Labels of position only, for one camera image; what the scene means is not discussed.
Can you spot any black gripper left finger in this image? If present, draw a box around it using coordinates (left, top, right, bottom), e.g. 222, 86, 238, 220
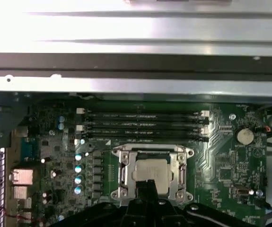
78, 181, 149, 227

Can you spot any silver square CPU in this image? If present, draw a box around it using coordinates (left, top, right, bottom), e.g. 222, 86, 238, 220
132, 157, 174, 197

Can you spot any black PC case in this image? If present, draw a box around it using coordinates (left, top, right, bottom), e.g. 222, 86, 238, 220
0, 51, 272, 227

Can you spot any thin metal locking lever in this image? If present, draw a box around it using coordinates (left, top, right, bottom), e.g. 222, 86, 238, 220
75, 147, 115, 154

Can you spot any CPU socket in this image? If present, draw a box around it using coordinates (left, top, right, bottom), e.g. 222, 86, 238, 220
110, 145, 195, 205

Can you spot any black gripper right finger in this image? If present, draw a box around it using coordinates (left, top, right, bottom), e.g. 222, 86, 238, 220
147, 180, 252, 227

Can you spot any silver rear port housing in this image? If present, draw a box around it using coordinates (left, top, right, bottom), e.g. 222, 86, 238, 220
12, 169, 34, 184
14, 186, 27, 199

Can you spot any metal CPU socket cover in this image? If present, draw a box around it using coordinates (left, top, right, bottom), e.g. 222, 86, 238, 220
118, 150, 189, 191

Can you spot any black clip RAM slot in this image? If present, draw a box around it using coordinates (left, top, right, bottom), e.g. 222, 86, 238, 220
83, 119, 210, 128
78, 135, 210, 144

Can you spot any round coin battery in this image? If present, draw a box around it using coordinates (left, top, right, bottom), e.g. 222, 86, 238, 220
236, 127, 254, 145

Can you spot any black square chip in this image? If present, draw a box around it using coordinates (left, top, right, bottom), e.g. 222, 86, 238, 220
219, 168, 235, 183

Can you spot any green motherboard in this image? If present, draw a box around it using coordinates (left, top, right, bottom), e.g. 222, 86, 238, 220
8, 100, 272, 227

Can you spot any internal USB port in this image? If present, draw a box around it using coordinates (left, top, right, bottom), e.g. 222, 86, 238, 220
232, 186, 248, 198

